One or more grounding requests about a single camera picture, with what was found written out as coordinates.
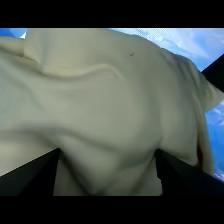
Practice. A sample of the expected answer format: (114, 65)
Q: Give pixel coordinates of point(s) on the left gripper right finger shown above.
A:
(186, 178)

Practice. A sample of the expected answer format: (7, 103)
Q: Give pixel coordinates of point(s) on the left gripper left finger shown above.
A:
(35, 176)

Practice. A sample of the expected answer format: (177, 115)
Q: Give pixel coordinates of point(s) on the cream garment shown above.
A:
(106, 100)

